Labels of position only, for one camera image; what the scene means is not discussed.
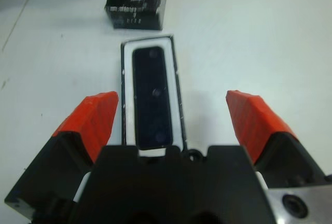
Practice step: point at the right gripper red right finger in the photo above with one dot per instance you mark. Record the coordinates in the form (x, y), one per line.
(256, 125)

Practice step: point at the black camera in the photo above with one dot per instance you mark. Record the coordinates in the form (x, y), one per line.
(151, 104)

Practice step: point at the white-lined camera box base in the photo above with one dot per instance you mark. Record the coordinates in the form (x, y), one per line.
(127, 120)

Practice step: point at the glossy black box lid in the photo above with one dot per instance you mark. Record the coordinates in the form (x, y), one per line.
(135, 19)

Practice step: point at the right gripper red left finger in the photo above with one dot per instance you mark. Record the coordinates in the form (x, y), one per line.
(85, 125)

